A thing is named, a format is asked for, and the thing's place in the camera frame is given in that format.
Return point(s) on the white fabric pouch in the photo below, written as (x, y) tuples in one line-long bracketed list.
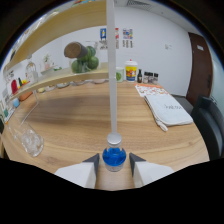
[(168, 111)]

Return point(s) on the small seasoning shaker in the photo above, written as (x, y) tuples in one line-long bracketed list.
[(155, 79), (145, 78), (150, 78)]

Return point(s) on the yellow red noodle cup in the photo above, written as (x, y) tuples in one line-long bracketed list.
[(131, 71)]

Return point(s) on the clear glass with ice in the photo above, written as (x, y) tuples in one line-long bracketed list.
[(30, 141)]

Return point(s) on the blue liquid bottle silver cap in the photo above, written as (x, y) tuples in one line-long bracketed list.
[(114, 158)]

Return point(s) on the blue yellow wall poster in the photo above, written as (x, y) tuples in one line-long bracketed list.
[(103, 34)]

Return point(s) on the light blue cup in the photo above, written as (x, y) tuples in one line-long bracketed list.
[(16, 102)]

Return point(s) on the red white wall poster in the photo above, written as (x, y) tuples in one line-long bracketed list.
[(117, 36)]

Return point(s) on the orange printed paper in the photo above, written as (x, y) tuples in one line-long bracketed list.
[(148, 89)]

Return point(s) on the black office chair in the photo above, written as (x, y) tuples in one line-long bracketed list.
[(208, 130)]

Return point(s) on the dark sauce bottle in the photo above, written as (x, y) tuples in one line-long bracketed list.
[(140, 77)]

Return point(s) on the gripper right finger white block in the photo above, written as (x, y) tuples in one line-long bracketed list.
[(150, 173)]

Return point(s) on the green white mug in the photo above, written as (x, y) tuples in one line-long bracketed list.
[(120, 76)]

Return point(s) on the brown door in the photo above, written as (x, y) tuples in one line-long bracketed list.
[(200, 70)]

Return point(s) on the small vase with plant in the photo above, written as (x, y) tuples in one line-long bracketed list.
[(47, 63)]

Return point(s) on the multicolour wall poster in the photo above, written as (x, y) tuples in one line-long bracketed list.
[(127, 36)]

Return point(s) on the orange pot with items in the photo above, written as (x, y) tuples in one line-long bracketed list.
[(25, 96)]

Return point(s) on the gripper left finger white block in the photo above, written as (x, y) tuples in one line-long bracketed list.
[(76, 175)]

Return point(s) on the glass jar of limes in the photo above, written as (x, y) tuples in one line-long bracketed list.
[(90, 64)]

